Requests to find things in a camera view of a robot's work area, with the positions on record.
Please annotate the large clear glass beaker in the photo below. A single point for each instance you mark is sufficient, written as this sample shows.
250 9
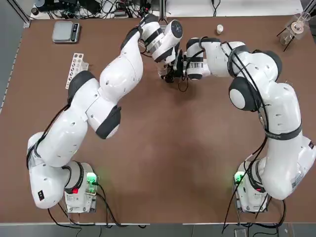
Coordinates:
161 71

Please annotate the small grey box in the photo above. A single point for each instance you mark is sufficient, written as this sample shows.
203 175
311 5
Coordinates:
240 232

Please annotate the silver digital kitchen scale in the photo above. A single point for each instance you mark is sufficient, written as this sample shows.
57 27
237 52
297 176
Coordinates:
63 30

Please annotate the white test tube rack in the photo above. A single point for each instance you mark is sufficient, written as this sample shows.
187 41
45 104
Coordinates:
76 61

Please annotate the clear glass flask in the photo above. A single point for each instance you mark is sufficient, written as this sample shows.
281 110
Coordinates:
286 39

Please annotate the small white cap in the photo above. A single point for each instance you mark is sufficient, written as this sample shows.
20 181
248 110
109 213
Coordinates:
220 29

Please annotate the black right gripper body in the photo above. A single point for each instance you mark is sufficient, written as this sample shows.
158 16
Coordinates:
179 63

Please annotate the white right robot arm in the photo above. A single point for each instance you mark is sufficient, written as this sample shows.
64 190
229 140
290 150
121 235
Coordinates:
279 111

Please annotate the aluminium frame post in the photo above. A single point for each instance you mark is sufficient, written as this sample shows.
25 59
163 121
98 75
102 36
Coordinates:
162 10

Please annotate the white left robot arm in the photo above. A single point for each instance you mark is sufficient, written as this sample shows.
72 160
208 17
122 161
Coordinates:
61 138

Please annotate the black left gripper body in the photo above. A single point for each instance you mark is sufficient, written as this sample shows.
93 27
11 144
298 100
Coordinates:
169 66

